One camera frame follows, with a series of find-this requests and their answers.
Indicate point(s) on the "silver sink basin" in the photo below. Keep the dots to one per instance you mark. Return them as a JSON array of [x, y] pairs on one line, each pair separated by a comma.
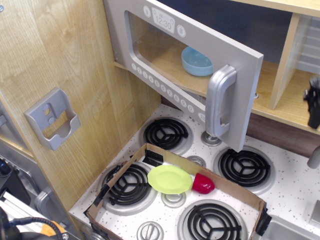
[[280, 229]]

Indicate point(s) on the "silver middle stove knob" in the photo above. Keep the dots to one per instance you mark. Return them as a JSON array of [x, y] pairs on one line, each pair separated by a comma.
[[197, 160]]

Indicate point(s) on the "black burner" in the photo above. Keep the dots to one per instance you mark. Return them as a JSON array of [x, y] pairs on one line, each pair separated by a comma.
[[166, 133], [131, 188], [211, 221], [245, 168]]

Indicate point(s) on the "grey toy microwave door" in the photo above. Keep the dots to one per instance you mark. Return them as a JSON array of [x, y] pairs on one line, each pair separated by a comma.
[[148, 38]]

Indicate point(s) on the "blue plastic bowl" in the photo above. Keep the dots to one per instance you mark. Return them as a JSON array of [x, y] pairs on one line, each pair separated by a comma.
[[196, 63]]

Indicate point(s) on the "silver centre stove knob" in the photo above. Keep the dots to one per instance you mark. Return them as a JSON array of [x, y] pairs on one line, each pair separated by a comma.
[[173, 200]]

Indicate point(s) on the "grey sink faucet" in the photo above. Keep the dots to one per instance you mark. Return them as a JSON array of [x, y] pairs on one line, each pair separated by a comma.
[[314, 160]]

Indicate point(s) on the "grey wall phone holder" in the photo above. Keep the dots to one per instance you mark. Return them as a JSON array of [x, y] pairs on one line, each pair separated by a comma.
[[47, 111]]

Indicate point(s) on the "silver microwave door handle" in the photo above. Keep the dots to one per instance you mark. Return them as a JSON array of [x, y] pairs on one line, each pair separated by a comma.
[[218, 84]]

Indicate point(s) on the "back left black burner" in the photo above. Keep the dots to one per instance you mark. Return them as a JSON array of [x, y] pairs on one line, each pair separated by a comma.
[[166, 133]]

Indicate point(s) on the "brown cardboard frame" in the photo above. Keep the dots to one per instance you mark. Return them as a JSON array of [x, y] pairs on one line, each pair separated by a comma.
[[224, 185]]

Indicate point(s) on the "front left black burner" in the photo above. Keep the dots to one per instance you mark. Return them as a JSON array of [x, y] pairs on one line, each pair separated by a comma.
[[131, 188]]

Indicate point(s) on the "silver oven door handle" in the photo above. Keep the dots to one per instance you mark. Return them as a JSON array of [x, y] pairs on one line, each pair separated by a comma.
[[40, 204]]

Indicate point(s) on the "lime green plastic plate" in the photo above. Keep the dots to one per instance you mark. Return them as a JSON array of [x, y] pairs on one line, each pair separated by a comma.
[[169, 179]]

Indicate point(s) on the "silver stove knob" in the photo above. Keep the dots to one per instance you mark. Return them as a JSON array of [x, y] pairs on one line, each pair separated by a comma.
[[197, 160], [150, 230], [211, 141], [173, 200]]

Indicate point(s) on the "silver back stove knob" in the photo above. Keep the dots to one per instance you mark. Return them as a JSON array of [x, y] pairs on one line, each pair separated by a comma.
[[211, 141]]

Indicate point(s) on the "front right black burner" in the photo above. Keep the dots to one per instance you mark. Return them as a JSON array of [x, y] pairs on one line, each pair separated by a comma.
[[211, 221]]

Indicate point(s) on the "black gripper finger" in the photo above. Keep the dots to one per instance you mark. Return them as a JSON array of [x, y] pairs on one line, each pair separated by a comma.
[[312, 96]]

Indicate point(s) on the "back right black burner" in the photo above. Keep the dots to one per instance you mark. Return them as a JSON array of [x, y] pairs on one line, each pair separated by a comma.
[[245, 168]]

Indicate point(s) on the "red plastic cup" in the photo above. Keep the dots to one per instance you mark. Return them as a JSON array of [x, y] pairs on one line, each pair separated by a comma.
[[202, 184]]

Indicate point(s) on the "silver front stove knob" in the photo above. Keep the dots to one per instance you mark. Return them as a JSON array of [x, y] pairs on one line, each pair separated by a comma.
[[150, 230]]

